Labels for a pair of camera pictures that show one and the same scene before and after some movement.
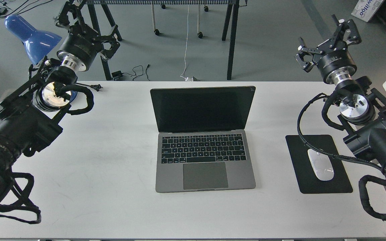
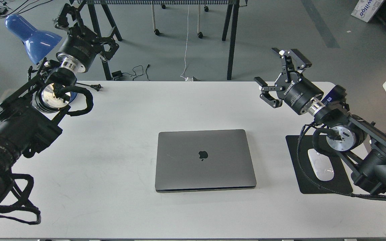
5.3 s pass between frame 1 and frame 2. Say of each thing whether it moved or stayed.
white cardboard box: stayed
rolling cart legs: stayed
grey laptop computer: moved
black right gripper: moved
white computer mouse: stayed
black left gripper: stayed
